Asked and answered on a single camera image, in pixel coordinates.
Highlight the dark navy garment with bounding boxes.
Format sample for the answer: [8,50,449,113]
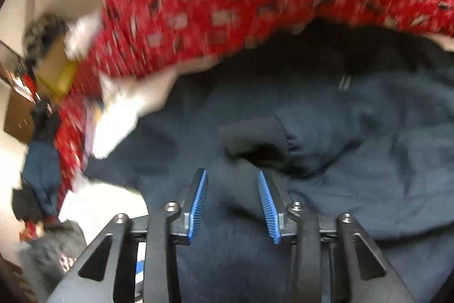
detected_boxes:
[85,22,453,302]

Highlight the white quilted bed cover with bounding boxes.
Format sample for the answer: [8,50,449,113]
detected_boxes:
[59,68,178,244]

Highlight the person in blue jeans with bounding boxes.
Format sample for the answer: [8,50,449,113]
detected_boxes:
[12,13,78,240]

